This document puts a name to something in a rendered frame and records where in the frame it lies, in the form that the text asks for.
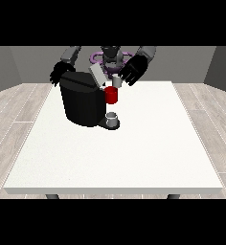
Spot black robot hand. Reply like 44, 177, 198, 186
49, 61, 77, 87
117, 54, 149, 87

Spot small grey coffee pod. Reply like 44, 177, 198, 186
112, 74, 124, 89

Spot red pod holder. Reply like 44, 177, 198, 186
104, 85, 119, 105

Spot black coffee machine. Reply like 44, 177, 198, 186
58, 71, 121, 130

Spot pale grey machine lid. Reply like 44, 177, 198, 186
88, 63, 108, 87

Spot grey robot trunk purple rings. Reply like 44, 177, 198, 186
89, 46, 134, 76

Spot small grey cup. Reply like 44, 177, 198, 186
105, 111, 119, 127

